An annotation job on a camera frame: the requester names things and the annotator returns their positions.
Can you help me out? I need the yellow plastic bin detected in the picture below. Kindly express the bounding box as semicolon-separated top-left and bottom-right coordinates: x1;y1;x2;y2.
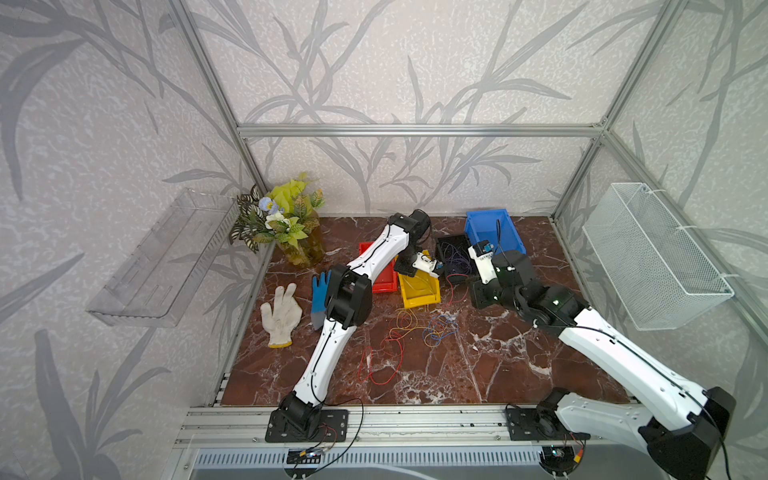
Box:
398;270;441;309

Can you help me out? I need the blue grey work glove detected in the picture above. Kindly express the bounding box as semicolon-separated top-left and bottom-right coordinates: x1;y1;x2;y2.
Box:
310;271;329;331

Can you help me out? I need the clear plastic wall shelf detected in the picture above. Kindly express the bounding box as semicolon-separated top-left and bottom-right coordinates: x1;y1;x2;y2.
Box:
86;189;238;328

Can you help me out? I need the blue plastic bin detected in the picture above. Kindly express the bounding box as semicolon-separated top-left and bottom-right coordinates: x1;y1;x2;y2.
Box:
464;209;526;254

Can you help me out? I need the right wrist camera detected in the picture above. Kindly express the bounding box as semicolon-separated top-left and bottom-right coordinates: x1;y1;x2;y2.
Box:
468;240;497;285

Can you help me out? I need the black plastic bin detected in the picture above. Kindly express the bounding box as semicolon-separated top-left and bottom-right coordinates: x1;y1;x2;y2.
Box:
436;233;477;285

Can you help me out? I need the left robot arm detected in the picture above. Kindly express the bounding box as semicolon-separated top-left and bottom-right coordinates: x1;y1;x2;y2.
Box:
271;209;442;441

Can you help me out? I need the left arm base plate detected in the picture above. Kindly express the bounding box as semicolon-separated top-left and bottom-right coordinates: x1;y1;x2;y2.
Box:
265;409;349;443

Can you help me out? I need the white wire mesh basket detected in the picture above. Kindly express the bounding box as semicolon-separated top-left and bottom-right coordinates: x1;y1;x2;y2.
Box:
583;182;734;331

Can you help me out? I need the white knit work glove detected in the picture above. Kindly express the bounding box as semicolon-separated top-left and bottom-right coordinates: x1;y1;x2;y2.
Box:
260;283;302;349

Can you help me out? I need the red plastic bin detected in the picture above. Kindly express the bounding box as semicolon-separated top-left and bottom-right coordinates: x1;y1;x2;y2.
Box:
372;258;399;294

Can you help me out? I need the artificial plant in vase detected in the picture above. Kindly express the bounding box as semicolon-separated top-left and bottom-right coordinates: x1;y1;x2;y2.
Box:
229;172;325;268

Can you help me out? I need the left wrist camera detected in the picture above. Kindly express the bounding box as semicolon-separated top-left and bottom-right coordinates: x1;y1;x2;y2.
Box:
412;252;444;278

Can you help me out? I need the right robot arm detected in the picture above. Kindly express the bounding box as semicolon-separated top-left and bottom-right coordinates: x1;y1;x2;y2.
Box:
468;241;736;479

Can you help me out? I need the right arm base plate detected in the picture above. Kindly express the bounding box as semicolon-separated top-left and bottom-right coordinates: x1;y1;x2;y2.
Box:
504;404;591;441

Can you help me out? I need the aluminium front rail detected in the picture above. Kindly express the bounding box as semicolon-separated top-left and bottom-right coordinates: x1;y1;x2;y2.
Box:
173;398;651;452

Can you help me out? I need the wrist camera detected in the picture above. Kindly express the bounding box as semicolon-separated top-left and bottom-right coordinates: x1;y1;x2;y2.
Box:
412;252;444;278
468;240;497;285

